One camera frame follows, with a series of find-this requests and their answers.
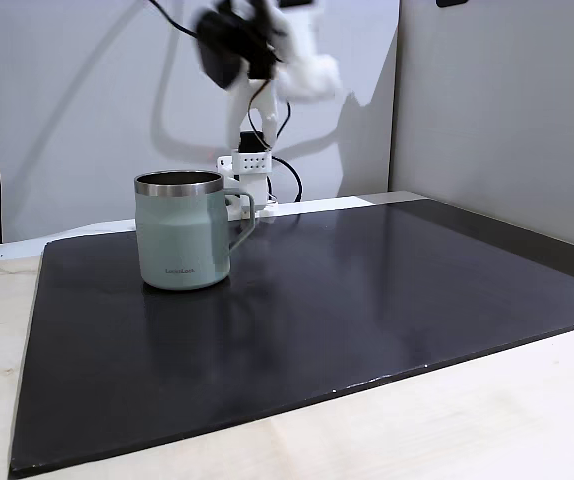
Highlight pale green steel mug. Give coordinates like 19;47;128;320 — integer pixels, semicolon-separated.
133;169;257;291

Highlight black camera box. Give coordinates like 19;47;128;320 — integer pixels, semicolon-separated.
195;8;281;90

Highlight black camera cable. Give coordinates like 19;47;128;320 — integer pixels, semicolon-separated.
147;0;200;38

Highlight black base power cable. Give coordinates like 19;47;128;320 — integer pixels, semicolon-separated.
270;155;304;204

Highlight black table mat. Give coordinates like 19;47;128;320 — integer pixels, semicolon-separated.
8;198;574;476

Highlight white gauze roll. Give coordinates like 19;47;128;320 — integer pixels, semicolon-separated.
280;54;342;104

